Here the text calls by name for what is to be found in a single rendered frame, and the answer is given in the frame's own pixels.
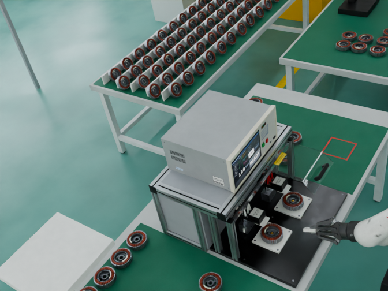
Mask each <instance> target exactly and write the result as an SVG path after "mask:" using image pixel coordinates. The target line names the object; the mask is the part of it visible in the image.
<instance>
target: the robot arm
mask: <svg viewBox="0 0 388 291"><path fill-rule="evenodd" d="M330 222H332V223H333V222H334V223H335V224H333V225H331V226H325V225H322V224H325V223H330ZM319 229H320V230H330V231H320V230H319ZM303 232H311V234H315V235H318V238H319V239H322V240H326V241H329V242H332V243H334V244H335V245H338V244H339V243H340V240H350V241H351V242H356V243H359V244H360V245H362V246H364V247H374V246H377V245H380V246H387V245H388V209H386V210H384V211H382V212H380V213H378V214H376V215H374V216H372V217H370V218H367V219H365V220H363V221H350V222H349V223H346V222H339V221H337V220H336V217H332V218H331V219H327V220H324V221H319V222H317V223H316V225H312V226H310V227H305V228H303ZM325 235H329V236H334V237H335V238H332V237H329V236H325Z"/></svg>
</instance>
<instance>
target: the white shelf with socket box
mask: <svg viewBox="0 0 388 291"><path fill-rule="evenodd" d="M113 246H115V242H114V240H113V239H111V238H109V237H107V236H105V235H103V234H101V233H99V232H97V231H95V230H93V229H91V228H89V227H87V226H85V225H83V224H81V223H79V222H77V221H74V220H72V219H70V218H68V217H66V216H64V215H62V214H60V213H58V212H57V213H56V214H55V215H54V216H53V217H51V218H50V219H49V220H48V221H47V222H46V223H45V224H44V225H43V226H42V227H41V228H40V229H39V230H38V231H37V232H36V233H35V234H34V235H33V236H32V237H31V238H30V239H29V240H28V241H27V242H26V243H25V244H24V245H22V246H21V247H20V248H19V249H18V250H17V251H16V252H15V253H14V254H13V255H12V256H11V257H10V258H8V260H7V261H6V262H5V263H4V264H3V265H2V266H1V267H0V280H1V281H3V282H4V283H6V284H7V285H9V286H11V287H12V288H13V289H15V290H17V291H74V290H75V289H76V288H77V287H78V286H79V284H81V283H82V282H83V281H84V279H85V278H86V277H87V276H88V275H89V273H90V272H91V271H92V270H93V269H94V268H95V267H96V266H97V265H98V264H99V262H100V261H101V260H102V259H103V258H104V257H105V256H106V255H107V254H108V252H109V251H110V250H111V249H112V248H113Z"/></svg>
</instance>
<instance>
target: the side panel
mask: <svg viewBox="0 0 388 291"><path fill-rule="evenodd" d="M151 194H152V198H153V201H154V204H155V208H156V211H157V213H158V217H159V220H160V223H161V227H162V230H163V233H164V234H167V235H169V236H172V237H174V238H176V239H178V240H180V241H182V242H185V243H187V244H189V245H191V246H193V247H196V248H198V249H200V250H202V251H205V252H207V251H208V249H207V246H206V241H205V238H204V233H203V228H202V223H201V220H200V215H199V211H198V210H195V209H192V208H190V207H187V206H185V205H183V204H180V203H177V202H175V201H172V200H170V199H168V198H165V197H163V196H160V195H157V194H155V193H152V192H151Z"/></svg>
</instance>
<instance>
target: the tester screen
mask: <svg viewBox="0 0 388 291"><path fill-rule="evenodd" d="M258 141H259V132H258V133H257V134H256V135H255V136H254V138H253V139H252V140H251V141H250V142H249V144H248V145H247V146H246V147H245V148H244V150H243V151H242V153H241V154H240V155H239V156H238V157H237V159H236V160H235V161H234V162H233V163H232V166H233V174H234V181H235V186H236V187H237V186H238V184H239V183H240V182H241V180H242V179H243V178H244V177H245V175H246V174H247V172H249V170H250V169H251V168H250V166H249V160H250V159H251V158H252V157H253V155H254V154H255V153H256V151H257V150H258V149H259V148H260V144H259V146H258V148H257V149H256V151H255V152H254V153H253V154H252V156H251V157H250V158H249V155H248V154H249V153H250V152H251V150H252V149H253V148H254V146H255V145H256V144H257V143H258ZM258 159H259V158H258ZM256 161H257V160H256ZM254 164H255V163H254ZM254 164H253V165H254ZM253 165H252V166H253ZM244 167H245V171H246V169H247V168H248V167H249V170H248V171H247V172H246V174H245V175H244V176H243V178H242V179H241V180H240V182H239V183H238V184H237V185H236V182H237V181H238V180H239V179H240V178H239V177H238V174H239V173H240V171H242V169H243V168H244ZM245 171H244V172H245ZM243 174H244V173H243ZM243 174H242V175H243ZM242 175H241V176H242ZM241 176H240V177H241Z"/></svg>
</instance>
